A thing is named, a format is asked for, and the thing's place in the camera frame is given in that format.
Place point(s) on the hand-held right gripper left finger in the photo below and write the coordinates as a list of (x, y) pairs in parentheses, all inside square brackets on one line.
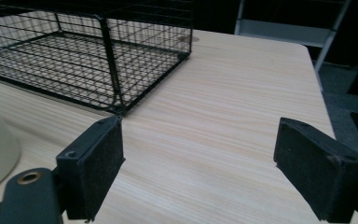
[(90, 174)]

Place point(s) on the grey metal stand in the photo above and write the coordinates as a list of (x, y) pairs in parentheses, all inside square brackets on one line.
[(292, 31)]

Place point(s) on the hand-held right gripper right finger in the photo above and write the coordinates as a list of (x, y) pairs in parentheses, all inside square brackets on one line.
[(317, 174)]

